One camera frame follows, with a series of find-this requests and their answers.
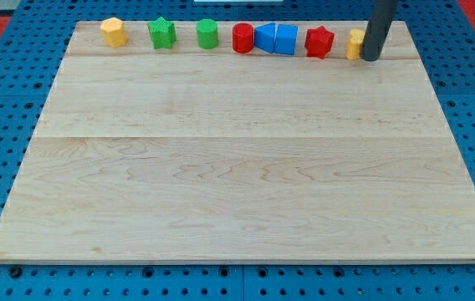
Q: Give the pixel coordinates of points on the yellow heart block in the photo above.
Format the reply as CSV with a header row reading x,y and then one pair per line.
x,y
354,44

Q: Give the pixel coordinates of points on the light wooden board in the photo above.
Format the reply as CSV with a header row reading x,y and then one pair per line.
x,y
192,156

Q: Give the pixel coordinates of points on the red cylinder block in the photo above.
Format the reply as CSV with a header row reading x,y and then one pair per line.
x,y
242,38

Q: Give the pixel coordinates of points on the blue triangle block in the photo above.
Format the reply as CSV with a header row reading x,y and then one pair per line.
x,y
264,37

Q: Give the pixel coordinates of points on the blue cube block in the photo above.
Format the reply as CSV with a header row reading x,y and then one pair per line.
x,y
285,39

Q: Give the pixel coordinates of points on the green cylinder block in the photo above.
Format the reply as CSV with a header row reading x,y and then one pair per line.
x,y
207,34

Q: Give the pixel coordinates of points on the red star block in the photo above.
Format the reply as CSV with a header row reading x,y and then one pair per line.
x,y
318,42

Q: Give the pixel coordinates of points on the green star block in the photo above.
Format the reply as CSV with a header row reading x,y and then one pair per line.
x,y
162,33

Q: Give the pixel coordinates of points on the yellow hexagon block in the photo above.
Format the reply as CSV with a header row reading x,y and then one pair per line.
x,y
113,32

